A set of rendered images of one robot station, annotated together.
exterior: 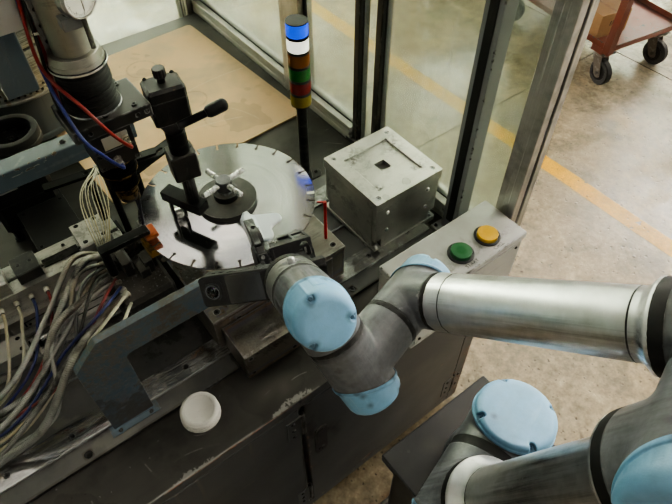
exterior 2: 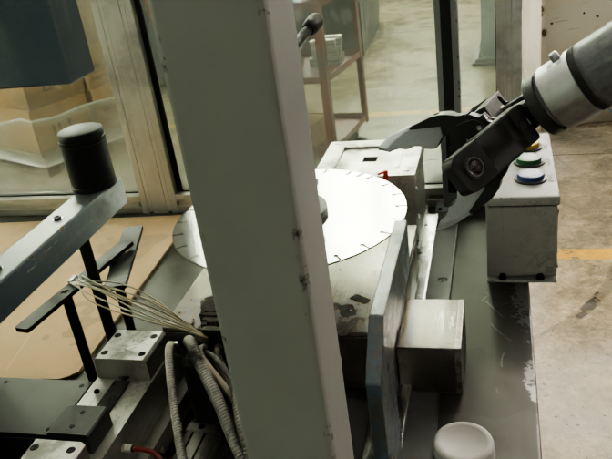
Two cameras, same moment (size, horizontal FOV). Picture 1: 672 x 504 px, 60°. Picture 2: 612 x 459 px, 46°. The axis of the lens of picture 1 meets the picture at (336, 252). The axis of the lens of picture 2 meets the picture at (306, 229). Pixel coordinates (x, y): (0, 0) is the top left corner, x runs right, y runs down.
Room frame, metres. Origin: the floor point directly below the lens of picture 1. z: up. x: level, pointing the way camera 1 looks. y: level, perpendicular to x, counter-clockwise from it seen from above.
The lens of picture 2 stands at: (0.02, 0.73, 1.37)
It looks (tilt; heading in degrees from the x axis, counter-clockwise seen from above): 26 degrees down; 324
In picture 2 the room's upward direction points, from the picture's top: 8 degrees counter-clockwise
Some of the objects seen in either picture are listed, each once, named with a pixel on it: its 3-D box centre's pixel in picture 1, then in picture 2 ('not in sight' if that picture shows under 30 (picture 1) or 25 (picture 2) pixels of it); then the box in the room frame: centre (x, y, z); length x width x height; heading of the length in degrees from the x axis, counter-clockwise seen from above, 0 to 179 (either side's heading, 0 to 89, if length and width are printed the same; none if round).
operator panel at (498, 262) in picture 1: (449, 273); (519, 203); (0.70, -0.22, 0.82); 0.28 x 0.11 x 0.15; 127
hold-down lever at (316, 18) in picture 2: (197, 108); (292, 32); (0.72, 0.20, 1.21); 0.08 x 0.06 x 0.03; 127
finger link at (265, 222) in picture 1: (262, 221); (417, 131); (0.61, 0.11, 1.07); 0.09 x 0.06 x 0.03; 22
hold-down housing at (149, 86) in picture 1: (173, 126); not in sight; (0.72, 0.25, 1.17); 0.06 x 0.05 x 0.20; 118
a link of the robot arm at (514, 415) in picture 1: (506, 432); not in sight; (0.34, -0.25, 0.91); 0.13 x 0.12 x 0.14; 143
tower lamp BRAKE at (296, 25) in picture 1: (296, 27); not in sight; (1.06, 0.07, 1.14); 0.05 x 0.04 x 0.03; 37
